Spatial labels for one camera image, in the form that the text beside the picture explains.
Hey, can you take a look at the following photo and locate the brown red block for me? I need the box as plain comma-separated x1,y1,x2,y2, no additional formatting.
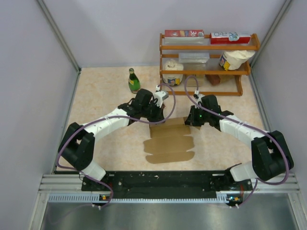
206,75,221,86

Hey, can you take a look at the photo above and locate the tan block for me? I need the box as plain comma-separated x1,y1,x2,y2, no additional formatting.
187,75,204,87

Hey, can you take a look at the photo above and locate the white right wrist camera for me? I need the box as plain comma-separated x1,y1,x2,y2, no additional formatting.
193,90,204,102

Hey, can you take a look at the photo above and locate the white bag left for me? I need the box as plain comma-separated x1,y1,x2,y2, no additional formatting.
162,59,185,87

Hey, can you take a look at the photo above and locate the green glass bottle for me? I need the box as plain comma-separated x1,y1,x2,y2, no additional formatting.
128,68,141,94

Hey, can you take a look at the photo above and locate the silver foil box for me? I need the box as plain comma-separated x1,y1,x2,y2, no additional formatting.
178,53,210,64

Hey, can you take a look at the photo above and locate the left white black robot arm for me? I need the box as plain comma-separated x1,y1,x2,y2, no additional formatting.
59,89,168,190

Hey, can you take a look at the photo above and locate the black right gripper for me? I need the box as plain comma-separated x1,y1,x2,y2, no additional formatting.
184,105,210,127

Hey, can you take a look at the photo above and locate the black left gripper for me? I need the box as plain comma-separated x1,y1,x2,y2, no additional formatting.
141,100,165,125

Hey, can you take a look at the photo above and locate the large white flour bag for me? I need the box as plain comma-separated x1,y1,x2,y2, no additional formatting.
219,50,256,71

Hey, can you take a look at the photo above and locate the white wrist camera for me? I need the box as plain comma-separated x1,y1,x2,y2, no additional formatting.
153,85,169,108
193,90,204,102

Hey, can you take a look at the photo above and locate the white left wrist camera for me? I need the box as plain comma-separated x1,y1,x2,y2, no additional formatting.
153,85,169,108

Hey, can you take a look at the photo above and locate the red foil box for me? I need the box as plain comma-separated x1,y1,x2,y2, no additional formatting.
164,30,204,39

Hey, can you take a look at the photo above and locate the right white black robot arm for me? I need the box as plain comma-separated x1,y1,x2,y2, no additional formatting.
185,91,294,190

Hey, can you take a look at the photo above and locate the brown cardboard box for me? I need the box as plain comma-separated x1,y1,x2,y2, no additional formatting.
143,117,195,164

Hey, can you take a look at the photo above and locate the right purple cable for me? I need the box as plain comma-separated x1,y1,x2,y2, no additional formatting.
184,75,291,209

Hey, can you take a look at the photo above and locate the red white wrap box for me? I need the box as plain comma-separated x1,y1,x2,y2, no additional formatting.
210,32,251,45

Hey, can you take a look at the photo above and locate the wooden shelf rack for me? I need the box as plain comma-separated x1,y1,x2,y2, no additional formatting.
159,34,261,96

